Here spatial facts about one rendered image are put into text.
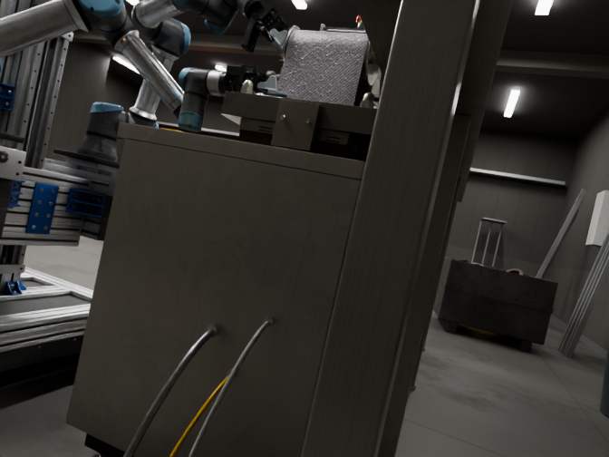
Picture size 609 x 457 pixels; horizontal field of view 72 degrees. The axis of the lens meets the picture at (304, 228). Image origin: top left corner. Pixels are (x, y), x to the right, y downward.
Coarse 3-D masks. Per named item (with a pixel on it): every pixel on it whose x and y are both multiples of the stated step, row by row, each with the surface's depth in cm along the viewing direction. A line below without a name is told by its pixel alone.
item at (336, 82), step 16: (288, 64) 123; (304, 64) 121; (320, 64) 119; (336, 64) 118; (352, 64) 116; (288, 80) 122; (304, 80) 121; (320, 80) 119; (336, 80) 118; (352, 80) 116; (288, 96) 122; (304, 96) 120; (320, 96) 119; (336, 96) 117; (352, 96) 116
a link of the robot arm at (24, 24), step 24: (72, 0) 116; (96, 0) 117; (120, 0) 120; (0, 24) 113; (24, 24) 115; (48, 24) 117; (72, 24) 120; (96, 24) 122; (120, 24) 129; (0, 48) 115; (24, 48) 119
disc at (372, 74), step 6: (372, 54) 118; (366, 60) 115; (372, 60) 119; (366, 66) 116; (372, 66) 121; (378, 66) 127; (366, 72) 117; (372, 72) 122; (366, 78) 118; (372, 78) 124
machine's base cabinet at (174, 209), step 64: (128, 192) 107; (192, 192) 101; (256, 192) 95; (320, 192) 90; (128, 256) 106; (192, 256) 100; (256, 256) 94; (320, 256) 90; (128, 320) 105; (192, 320) 99; (256, 320) 94; (320, 320) 89; (128, 384) 104; (192, 384) 98; (256, 384) 93; (256, 448) 92
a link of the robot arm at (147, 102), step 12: (168, 24) 165; (180, 24) 170; (156, 36) 166; (168, 36) 167; (180, 36) 170; (156, 48) 169; (168, 48) 169; (180, 48) 173; (168, 60) 173; (168, 72) 176; (144, 84) 175; (144, 96) 175; (156, 96) 177; (132, 108) 177; (144, 108) 177; (156, 108) 181; (132, 120) 176; (144, 120) 177; (156, 120) 183
